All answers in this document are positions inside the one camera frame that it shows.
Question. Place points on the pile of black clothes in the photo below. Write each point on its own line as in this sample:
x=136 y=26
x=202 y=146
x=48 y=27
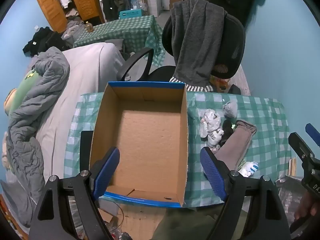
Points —
x=45 y=40

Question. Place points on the teal box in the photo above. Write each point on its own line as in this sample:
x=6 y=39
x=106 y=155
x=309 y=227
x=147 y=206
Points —
x=131 y=14

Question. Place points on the grey ribbed panel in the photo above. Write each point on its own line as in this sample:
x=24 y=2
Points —
x=240 y=80

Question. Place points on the grey garment with striped cuffs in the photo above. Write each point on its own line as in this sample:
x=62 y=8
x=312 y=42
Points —
x=197 y=42

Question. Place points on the pile of grey clothes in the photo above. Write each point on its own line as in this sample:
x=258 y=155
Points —
x=72 y=28

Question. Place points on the wooden wardrobe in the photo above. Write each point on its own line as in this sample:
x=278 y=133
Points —
x=47 y=2

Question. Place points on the white and blue sock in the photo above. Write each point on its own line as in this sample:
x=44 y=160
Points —
x=248 y=167

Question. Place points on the bed with white sheet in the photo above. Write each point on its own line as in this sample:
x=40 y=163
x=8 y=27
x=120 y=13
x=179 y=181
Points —
x=95 y=62

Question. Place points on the orange snack bag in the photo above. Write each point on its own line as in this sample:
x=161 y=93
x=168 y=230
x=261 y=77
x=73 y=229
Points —
x=220 y=85

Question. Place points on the blue-edged cardboard box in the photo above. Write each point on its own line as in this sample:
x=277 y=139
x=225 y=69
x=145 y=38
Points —
x=150 y=135

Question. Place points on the green checkered cloth table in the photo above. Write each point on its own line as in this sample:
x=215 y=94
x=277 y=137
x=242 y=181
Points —
x=125 y=30

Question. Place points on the white patterned sock bundle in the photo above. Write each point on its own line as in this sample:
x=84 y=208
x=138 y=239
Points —
x=210 y=122

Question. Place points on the black office chair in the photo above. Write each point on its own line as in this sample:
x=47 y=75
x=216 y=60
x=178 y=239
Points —
x=232 y=42

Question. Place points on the person's right hand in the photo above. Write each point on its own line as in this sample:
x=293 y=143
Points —
x=305 y=208

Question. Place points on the black cloth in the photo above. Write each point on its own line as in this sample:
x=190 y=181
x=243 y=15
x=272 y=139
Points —
x=227 y=131

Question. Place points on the blue and white plastic bag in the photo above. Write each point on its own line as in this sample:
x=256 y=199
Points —
x=136 y=5

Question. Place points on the silver foil bag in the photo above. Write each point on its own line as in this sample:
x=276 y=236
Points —
x=287 y=192

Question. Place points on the person's green trousers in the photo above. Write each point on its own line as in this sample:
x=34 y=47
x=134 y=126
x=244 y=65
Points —
x=180 y=225

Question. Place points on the wooden slats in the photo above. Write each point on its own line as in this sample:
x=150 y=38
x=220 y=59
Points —
x=292 y=166

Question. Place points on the black tablet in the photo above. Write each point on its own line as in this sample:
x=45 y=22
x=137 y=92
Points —
x=86 y=150

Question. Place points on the brown-grey sock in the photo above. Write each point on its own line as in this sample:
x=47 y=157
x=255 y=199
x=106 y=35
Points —
x=235 y=145

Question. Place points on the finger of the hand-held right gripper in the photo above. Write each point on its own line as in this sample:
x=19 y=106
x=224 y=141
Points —
x=298 y=143
x=313 y=133

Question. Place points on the grey sock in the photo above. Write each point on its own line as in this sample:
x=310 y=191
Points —
x=230 y=108

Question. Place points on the green checkered plastic tablecloth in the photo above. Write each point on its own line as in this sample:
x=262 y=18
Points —
x=262 y=120

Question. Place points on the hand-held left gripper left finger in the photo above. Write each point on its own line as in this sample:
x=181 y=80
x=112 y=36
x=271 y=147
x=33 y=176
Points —
x=107 y=172

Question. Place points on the amber bottle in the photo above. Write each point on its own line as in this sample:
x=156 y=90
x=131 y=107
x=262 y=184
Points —
x=89 y=27

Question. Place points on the grey quilt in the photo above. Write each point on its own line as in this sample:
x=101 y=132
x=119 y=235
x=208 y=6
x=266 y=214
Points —
x=37 y=100

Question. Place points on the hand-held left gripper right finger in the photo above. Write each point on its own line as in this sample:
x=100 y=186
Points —
x=213 y=172

